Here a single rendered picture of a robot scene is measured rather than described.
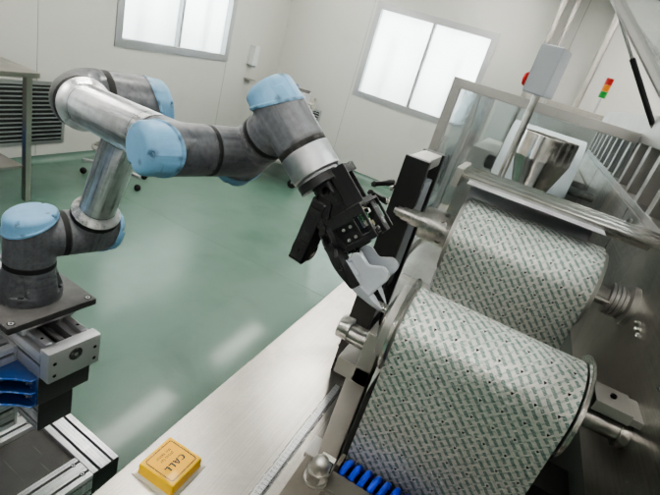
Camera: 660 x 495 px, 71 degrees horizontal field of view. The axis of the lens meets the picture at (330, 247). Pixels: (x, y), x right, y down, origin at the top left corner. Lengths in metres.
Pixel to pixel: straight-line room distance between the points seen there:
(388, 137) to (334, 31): 1.57
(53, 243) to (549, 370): 1.09
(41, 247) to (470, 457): 1.03
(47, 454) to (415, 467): 1.32
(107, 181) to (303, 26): 5.95
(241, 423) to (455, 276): 0.49
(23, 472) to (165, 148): 1.33
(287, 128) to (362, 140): 5.90
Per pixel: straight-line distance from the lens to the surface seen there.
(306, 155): 0.65
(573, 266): 0.85
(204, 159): 0.67
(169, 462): 0.87
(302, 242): 0.70
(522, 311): 0.86
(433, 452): 0.73
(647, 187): 1.28
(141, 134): 0.65
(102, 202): 1.23
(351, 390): 0.82
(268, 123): 0.67
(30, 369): 1.38
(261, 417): 0.99
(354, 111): 6.58
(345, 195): 0.65
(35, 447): 1.85
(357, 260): 0.66
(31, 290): 1.34
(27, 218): 1.28
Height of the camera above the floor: 1.60
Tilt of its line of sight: 23 degrees down
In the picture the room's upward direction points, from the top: 17 degrees clockwise
